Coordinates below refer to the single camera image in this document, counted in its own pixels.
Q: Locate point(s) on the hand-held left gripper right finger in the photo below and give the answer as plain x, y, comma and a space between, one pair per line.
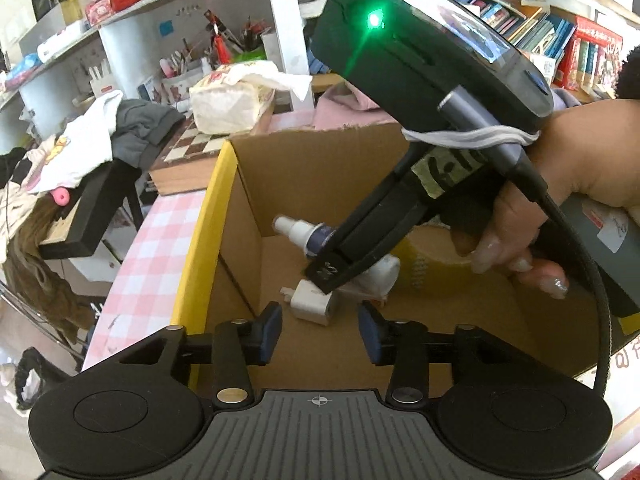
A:
367, 335

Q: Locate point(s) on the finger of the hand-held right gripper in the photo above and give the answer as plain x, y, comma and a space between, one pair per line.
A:
370, 245
365, 210

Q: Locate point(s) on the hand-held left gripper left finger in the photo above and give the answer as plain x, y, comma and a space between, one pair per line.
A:
270, 332

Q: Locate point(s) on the white charger plug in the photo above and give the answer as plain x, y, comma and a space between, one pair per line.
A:
312, 304

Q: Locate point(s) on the yellow tape roll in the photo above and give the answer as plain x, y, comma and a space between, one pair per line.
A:
435, 260

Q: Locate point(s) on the yellow cardboard box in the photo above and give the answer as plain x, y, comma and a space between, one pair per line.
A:
310, 170

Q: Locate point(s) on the white and blue spray bottle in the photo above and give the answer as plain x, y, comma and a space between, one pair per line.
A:
300, 232

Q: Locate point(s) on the person's right hand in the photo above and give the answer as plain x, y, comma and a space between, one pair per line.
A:
590, 155

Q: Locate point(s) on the purple cloth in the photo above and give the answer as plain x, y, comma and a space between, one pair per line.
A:
350, 105

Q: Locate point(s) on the white elastic band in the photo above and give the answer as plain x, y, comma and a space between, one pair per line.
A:
470, 136

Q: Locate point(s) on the row of blue books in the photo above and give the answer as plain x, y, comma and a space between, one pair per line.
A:
530, 30

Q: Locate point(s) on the pink checked tablecloth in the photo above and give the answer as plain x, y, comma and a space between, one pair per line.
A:
150, 260

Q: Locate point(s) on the red boxed book set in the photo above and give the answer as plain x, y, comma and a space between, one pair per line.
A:
590, 55

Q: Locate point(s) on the tissue pack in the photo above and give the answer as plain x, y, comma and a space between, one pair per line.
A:
230, 102

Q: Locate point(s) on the green pen cup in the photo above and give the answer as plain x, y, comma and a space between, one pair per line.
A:
250, 56

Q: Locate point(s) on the wooden chessboard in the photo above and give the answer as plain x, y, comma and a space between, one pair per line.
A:
195, 144

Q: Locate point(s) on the brown garment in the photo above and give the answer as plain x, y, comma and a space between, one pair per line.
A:
45, 270

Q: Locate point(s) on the white pen cup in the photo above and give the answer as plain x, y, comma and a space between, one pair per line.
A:
175, 74

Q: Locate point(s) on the grey garment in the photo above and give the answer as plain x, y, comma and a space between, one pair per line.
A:
145, 130

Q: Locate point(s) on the pink round toy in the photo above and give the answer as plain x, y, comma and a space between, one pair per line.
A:
61, 195

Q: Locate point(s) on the black trash bin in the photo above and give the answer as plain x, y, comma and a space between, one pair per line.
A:
22, 375

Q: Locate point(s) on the white shirt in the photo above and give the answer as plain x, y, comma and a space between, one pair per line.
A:
75, 150

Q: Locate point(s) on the white desk shelf unit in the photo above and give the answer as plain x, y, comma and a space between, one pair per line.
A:
130, 45

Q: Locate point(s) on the white red desk organizer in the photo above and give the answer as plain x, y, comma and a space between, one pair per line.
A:
102, 79

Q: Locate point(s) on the pink tin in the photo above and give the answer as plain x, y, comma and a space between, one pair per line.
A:
97, 10

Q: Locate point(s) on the white roll box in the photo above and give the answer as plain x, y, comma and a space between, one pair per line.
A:
62, 45

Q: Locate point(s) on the blue wipes pack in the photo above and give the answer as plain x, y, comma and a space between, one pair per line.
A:
20, 69

